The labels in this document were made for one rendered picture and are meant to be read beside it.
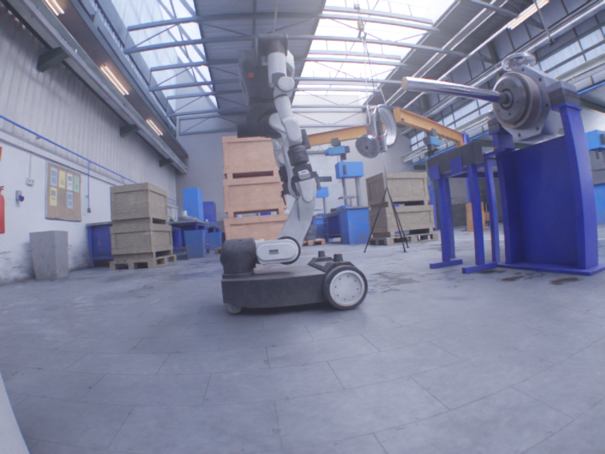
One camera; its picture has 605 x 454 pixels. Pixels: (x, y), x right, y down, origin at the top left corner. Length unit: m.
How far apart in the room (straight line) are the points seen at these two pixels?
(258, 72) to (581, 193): 1.89
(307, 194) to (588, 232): 1.61
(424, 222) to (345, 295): 5.10
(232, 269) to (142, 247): 3.79
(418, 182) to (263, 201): 3.04
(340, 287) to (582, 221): 1.42
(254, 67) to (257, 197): 3.83
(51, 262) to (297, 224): 3.87
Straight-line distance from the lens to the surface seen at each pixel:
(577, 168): 2.06
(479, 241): 2.31
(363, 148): 2.55
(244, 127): 1.70
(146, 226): 5.26
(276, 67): 1.61
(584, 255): 2.06
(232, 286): 1.51
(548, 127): 2.27
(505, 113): 2.24
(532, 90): 2.18
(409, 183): 6.40
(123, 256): 5.50
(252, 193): 5.43
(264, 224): 5.35
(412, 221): 6.30
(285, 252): 1.57
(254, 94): 1.74
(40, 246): 4.95
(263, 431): 0.65
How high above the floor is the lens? 0.36
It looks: 1 degrees up
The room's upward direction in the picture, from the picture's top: 5 degrees counter-clockwise
